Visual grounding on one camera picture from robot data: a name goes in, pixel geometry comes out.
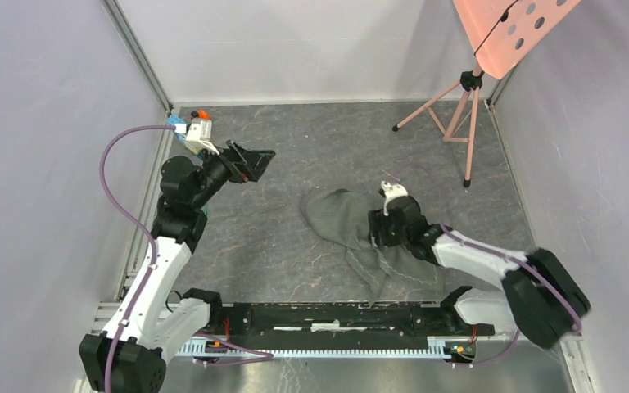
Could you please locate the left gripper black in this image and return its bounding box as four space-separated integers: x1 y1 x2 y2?
190 140 275 210

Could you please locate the grey cloth napkin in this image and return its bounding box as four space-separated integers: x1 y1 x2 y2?
300 188 445 305

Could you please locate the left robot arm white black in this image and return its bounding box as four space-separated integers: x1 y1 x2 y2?
79 141 276 392

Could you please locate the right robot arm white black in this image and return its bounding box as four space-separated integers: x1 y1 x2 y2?
368 196 591 349

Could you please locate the orange toy figure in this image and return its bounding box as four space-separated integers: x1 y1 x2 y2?
190 109 211 122

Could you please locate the blue toy block stack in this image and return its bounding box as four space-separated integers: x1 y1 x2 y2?
166 115 197 156

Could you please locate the pink tripod stand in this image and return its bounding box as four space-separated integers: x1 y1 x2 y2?
391 63 485 188

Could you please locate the pink perforated board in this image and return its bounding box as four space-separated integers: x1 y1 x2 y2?
453 0 580 79

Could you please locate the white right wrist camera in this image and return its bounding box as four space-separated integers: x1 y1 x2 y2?
380 181 408 216

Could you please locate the white slotted cable duct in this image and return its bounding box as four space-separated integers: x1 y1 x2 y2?
175 337 475 361

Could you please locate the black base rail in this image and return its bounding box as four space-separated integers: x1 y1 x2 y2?
203 301 496 350

